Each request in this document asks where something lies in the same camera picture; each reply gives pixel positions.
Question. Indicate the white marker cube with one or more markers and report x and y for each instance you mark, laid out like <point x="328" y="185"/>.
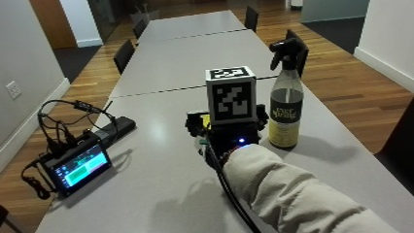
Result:
<point x="232" y="97"/>

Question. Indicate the spray bottle with yellow label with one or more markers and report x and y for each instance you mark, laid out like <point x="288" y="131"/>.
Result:
<point x="285" y="110"/>

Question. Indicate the black power bank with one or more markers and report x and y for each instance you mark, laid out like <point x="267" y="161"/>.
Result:
<point x="115" y="128"/>

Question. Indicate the small touchscreen monitor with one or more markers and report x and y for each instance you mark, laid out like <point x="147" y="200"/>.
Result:
<point x="80" y="165"/>

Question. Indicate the potted plant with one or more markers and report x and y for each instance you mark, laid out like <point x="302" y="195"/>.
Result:
<point x="144" y="11"/>

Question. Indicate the wooden door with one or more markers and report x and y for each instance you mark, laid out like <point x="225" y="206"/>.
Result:
<point x="52" y="22"/>

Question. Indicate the white wall socket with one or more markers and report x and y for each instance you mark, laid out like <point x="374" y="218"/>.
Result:
<point x="14" y="89"/>

